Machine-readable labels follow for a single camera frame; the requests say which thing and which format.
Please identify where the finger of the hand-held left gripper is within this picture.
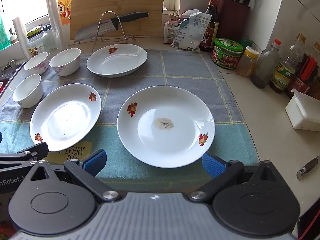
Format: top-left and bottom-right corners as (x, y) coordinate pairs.
(0, 142), (49, 173)

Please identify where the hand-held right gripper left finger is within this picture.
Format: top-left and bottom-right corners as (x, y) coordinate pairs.
(19, 149), (123, 203)

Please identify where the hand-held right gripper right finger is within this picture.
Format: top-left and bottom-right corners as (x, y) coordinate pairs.
(187, 151), (292, 203)

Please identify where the white plate with fruit print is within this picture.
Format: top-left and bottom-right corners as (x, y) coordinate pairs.
(86, 43), (148, 78)
(29, 83), (102, 152)
(117, 85), (215, 168)

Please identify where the white bowl with pink flowers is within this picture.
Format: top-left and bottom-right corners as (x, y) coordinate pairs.
(49, 48), (82, 77)
(12, 74), (43, 109)
(23, 52), (49, 75)

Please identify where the metal faucet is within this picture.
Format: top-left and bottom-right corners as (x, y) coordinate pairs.
(0, 59), (26, 78)

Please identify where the white plastic box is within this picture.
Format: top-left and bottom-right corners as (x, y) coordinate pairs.
(285, 88), (320, 132)

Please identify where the grey and teal checked mat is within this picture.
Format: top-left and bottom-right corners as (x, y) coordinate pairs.
(0, 48), (260, 191)

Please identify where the yellow-lid spice jar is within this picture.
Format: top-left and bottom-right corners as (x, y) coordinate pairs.
(236, 46), (260, 78)

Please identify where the glass jar with dark lid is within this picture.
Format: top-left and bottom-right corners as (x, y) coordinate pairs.
(26, 26), (54, 57)

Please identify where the clear bottle with red cap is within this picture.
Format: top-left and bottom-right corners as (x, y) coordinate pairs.
(251, 39), (281, 89)

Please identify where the green-lid sauce jar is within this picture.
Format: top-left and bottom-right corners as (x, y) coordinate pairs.
(211, 38), (244, 70)

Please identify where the cooking oil bottle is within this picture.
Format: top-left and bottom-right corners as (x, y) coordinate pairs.
(269, 33), (307, 94)

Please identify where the green-cap jar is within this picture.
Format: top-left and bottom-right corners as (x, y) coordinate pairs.
(240, 38), (253, 52)

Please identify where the blue and white food bag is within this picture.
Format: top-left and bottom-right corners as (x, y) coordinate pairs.
(171, 11), (213, 53)

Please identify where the stack of translucent plastic cups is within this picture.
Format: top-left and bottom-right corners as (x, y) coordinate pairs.
(45, 0), (69, 51)

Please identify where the dark vinegar bottle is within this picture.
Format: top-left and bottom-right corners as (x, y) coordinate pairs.
(198, 0), (220, 53)

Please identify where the red-print food bag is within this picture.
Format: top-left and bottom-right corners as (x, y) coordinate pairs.
(163, 19), (183, 44)

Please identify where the dark red knife block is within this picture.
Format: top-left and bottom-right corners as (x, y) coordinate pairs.
(217, 0), (251, 43)

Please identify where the orange liquid jug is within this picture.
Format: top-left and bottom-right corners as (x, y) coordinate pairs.
(55, 0), (73, 26)

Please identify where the metal wire rack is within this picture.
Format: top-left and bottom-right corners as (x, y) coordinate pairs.
(91, 11), (137, 52)

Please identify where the black-handled kitchen knife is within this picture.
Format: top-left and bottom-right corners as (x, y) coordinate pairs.
(74, 11), (150, 43)

